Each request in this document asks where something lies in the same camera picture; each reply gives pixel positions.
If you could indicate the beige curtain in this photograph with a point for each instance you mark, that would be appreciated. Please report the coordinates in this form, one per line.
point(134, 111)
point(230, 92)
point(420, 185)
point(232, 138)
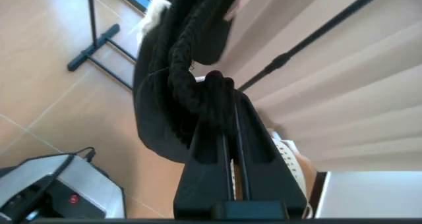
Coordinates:
point(346, 102)

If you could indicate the black clothes rack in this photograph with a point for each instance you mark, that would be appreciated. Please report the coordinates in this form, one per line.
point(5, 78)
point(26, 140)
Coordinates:
point(95, 44)

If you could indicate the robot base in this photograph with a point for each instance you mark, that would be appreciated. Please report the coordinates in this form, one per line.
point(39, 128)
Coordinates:
point(82, 174)

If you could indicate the black shorts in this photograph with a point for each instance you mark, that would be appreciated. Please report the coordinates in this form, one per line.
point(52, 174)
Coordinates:
point(158, 118)

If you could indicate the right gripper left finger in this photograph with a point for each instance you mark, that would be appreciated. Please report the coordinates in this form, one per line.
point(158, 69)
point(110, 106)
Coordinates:
point(204, 181)

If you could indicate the white laundry basket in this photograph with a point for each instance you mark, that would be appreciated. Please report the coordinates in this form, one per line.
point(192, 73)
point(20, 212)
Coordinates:
point(293, 161)

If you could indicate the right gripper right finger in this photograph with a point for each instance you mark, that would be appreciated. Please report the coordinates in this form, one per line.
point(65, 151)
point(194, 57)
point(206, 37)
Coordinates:
point(267, 181)

